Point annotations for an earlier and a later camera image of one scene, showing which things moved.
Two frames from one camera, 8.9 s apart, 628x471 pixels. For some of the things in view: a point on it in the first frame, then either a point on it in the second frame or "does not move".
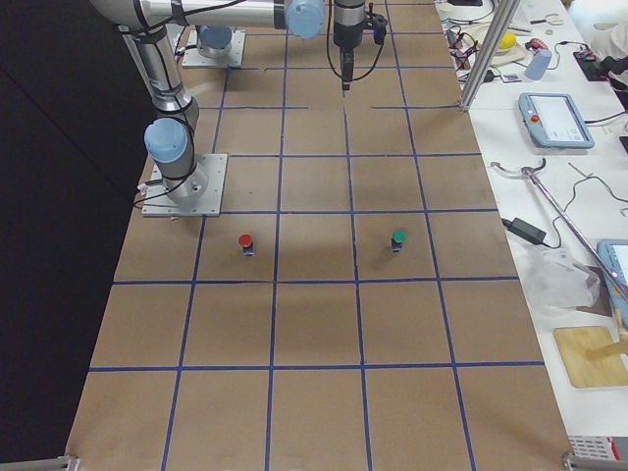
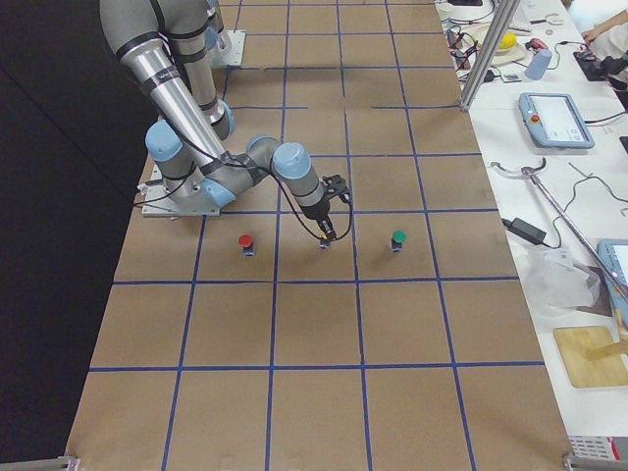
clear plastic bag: x=555 y=283 does not move
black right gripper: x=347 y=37 → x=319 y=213
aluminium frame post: x=504 y=17 does not move
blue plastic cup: x=538 y=64 does not move
